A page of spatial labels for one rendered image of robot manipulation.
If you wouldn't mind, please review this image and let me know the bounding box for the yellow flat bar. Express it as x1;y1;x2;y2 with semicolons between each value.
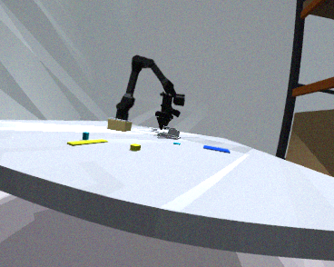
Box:
67;140;109;146

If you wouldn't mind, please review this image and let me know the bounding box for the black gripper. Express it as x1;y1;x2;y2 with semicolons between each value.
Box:
155;103;173;130

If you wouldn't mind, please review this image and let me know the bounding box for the small cyan cube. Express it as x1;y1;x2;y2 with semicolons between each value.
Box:
83;132;90;141

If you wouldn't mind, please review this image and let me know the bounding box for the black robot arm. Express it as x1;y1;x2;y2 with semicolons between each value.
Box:
115;55;185;121

